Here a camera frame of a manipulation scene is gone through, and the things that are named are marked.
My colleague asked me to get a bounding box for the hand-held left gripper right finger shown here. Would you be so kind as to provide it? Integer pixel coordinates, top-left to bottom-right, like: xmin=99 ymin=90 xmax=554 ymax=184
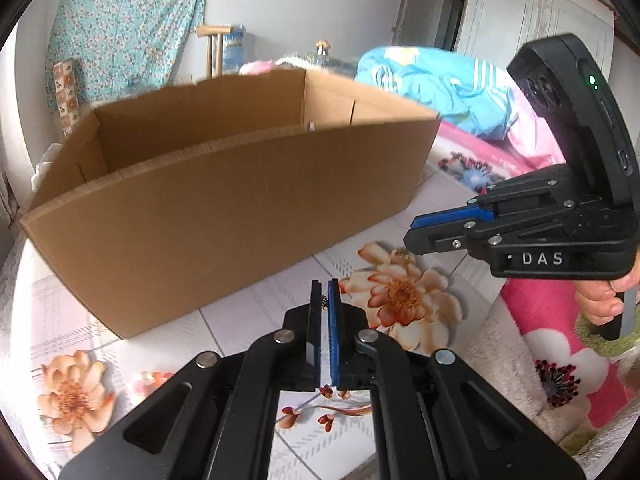
xmin=326 ymin=279 xmax=587 ymax=480

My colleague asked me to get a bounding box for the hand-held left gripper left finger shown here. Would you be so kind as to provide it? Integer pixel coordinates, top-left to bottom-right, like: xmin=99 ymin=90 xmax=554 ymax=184
xmin=59 ymin=280 xmax=323 ymax=480

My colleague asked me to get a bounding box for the white plastic bag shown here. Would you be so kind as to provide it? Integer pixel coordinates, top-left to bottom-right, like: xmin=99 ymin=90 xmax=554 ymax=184
xmin=31 ymin=142 xmax=63 ymax=191

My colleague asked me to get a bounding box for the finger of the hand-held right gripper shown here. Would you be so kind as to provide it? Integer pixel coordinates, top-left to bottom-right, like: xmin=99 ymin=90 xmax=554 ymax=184
xmin=403 ymin=204 xmax=583 ymax=258
xmin=411 ymin=164 xmax=582 ymax=232

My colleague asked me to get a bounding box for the blue cartoon quilt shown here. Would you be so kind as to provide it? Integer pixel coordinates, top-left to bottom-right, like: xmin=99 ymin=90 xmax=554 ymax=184
xmin=355 ymin=46 xmax=518 ymax=141

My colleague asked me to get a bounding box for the pink floral fleece blanket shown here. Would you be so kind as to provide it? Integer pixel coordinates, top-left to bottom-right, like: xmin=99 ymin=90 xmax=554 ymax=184
xmin=239 ymin=57 xmax=640 ymax=480

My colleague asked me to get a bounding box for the patterned rolled mat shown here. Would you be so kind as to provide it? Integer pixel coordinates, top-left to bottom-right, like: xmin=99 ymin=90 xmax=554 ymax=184
xmin=52 ymin=59 xmax=81 ymax=138

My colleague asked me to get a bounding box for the lace covered pillow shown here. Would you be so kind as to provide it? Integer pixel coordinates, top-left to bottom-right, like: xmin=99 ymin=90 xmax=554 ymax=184
xmin=275 ymin=52 xmax=361 ymax=78

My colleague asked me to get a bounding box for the wooden chair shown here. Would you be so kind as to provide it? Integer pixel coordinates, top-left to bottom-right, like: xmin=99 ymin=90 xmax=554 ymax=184
xmin=196 ymin=24 xmax=236 ymax=78

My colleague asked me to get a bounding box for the brown cardboard box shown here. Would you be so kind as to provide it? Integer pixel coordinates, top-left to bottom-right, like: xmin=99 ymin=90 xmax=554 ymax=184
xmin=19 ymin=67 xmax=443 ymax=340

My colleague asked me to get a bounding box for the white wardrobe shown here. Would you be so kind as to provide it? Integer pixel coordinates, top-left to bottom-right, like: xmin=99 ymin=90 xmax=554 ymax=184
xmin=455 ymin=0 xmax=616 ymax=81

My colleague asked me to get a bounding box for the person's right hand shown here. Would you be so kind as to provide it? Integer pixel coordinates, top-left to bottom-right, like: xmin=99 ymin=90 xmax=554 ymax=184
xmin=574 ymin=260 xmax=640 ymax=327

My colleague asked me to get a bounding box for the blue water bottle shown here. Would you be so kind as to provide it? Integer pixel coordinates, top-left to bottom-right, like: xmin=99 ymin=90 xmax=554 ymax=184
xmin=222 ymin=24 xmax=247 ymax=73

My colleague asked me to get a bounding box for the teal floral wall cloth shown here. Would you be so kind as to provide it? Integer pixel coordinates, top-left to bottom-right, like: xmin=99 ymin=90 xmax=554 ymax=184
xmin=45 ymin=0 xmax=208 ymax=106

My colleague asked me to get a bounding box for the floral plastic tablecloth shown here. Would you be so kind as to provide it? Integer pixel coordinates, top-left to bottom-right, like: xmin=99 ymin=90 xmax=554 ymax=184
xmin=0 ymin=160 xmax=506 ymax=480

